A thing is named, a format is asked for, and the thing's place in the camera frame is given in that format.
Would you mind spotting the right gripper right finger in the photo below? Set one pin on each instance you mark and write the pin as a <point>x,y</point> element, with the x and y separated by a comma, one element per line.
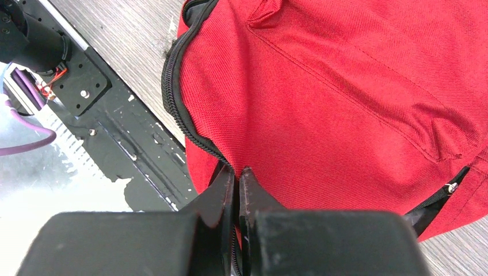
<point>280,241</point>

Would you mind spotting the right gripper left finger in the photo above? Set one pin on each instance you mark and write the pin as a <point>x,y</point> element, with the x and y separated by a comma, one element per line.
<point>195,240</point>

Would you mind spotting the red backpack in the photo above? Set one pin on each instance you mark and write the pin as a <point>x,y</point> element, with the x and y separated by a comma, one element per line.
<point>373,105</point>

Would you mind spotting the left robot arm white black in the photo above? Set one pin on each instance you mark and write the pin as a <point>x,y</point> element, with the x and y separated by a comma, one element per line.
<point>26,41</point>

